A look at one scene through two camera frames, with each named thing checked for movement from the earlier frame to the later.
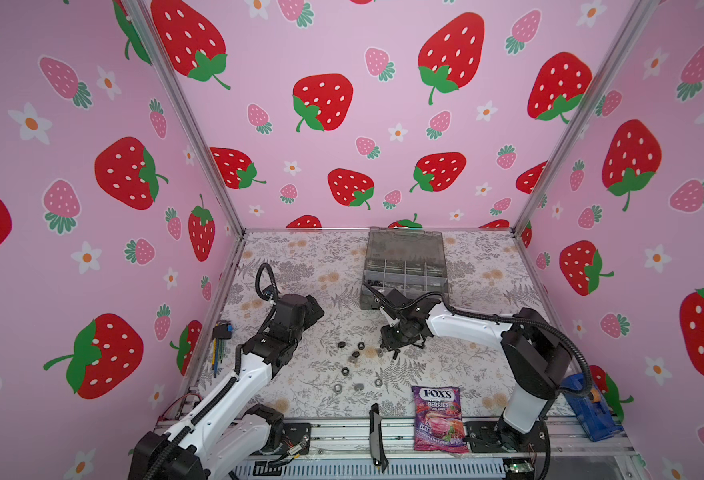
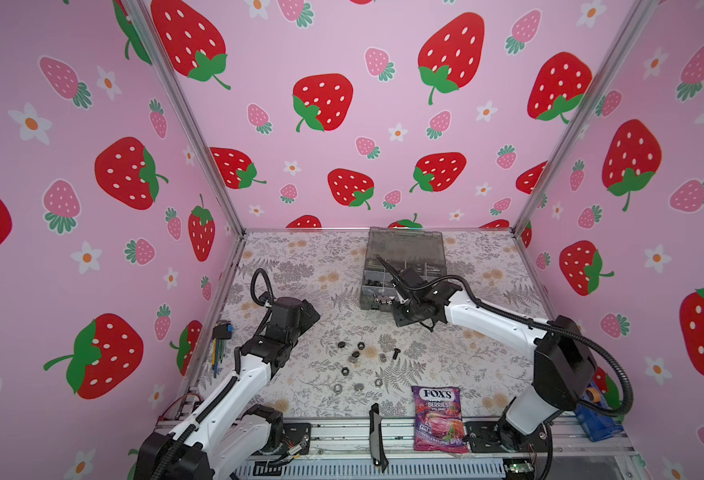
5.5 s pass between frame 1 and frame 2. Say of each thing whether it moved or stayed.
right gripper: moved
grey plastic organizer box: stayed
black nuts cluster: stayed
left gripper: stayed
